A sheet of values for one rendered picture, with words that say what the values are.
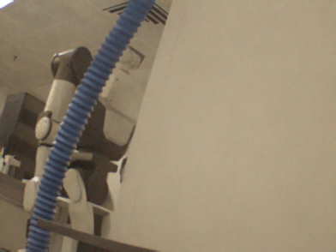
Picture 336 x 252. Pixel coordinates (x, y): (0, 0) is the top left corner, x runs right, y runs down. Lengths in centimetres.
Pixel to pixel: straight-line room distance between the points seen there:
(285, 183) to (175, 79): 21
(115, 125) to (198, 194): 116
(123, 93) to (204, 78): 111
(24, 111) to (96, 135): 285
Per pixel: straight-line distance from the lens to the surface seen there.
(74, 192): 158
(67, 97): 157
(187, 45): 60
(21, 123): 438
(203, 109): 53
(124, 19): 62
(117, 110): 163
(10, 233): 205
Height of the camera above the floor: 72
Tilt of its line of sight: 17 degrees up
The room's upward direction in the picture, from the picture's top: 14 degrees clockwise
